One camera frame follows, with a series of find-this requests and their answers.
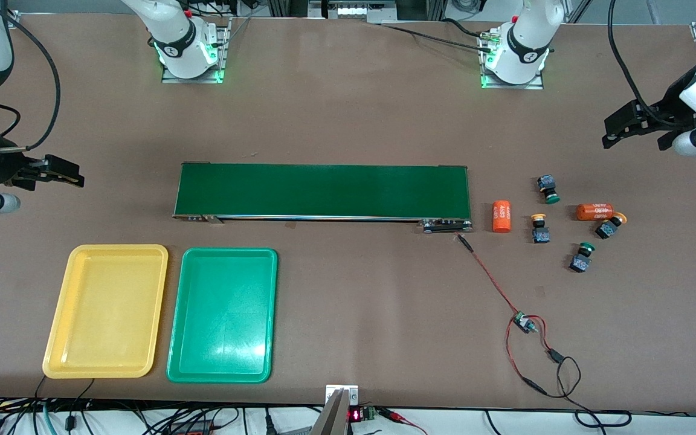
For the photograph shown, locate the black power cable loop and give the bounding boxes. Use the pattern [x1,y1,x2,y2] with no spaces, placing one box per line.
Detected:
[556,356,633,428]

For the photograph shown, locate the orange cylindrical battery cell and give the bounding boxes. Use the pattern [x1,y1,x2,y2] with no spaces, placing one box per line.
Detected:
[576,203,615,221]
[492,199,512,233]

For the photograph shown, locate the red clip lead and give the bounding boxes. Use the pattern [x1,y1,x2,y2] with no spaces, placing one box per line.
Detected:
[378,408,430,435]

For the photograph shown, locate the black cable with inline box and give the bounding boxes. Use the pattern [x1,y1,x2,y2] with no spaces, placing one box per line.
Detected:
[64,378,95,430]

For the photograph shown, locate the red power wire loop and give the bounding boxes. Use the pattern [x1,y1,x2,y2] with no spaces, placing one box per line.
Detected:
[505,314,565,398]

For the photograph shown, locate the yellow mushroom push button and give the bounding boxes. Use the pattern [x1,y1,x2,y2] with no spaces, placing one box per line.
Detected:
[530,213,551,244]
[594,213,628,240]

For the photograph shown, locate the white LED light bar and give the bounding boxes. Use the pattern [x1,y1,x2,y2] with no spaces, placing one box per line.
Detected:
[336,5,398,19]

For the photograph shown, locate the red black conveyor wire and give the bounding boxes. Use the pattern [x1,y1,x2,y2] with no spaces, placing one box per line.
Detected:
[457,233,523,317]

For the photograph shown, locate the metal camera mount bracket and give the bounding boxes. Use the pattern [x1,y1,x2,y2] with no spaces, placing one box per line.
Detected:
[311,384,361,435]

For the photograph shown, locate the aluminium frame structure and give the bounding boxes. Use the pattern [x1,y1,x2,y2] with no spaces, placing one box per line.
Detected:
[266,0,448,24]

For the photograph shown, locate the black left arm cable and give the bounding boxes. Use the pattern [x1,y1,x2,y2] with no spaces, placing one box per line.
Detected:
[607,0,696,129]

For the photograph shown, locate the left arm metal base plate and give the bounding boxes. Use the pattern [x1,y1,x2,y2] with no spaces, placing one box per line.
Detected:
[481,27,545,90]

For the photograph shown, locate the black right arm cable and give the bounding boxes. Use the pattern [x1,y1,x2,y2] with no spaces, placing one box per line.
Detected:
[0,0,62,152]

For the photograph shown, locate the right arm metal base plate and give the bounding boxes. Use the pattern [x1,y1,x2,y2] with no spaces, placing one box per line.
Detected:
[161,17,231,83]

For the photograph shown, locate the green plastic tray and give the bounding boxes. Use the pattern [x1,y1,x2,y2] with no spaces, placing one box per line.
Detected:
[166,247,279,384]

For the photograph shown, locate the thin black table cable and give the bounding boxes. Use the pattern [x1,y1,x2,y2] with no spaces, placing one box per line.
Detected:
[378,23,494,52]

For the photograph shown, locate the green mushroom push button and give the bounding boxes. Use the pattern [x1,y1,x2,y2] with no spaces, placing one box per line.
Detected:
[569,242,596,273]
[535,174,561,205]

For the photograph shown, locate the green conveyor belt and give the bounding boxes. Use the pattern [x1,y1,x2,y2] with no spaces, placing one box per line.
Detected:
[172,162,473,234]

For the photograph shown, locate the yellow plastic tray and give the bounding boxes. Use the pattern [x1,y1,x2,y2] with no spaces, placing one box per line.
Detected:
[42,244,169,379]

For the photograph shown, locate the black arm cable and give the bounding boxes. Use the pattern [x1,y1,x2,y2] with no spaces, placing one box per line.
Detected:
[607,0,696,129]
[0,0,62,152]

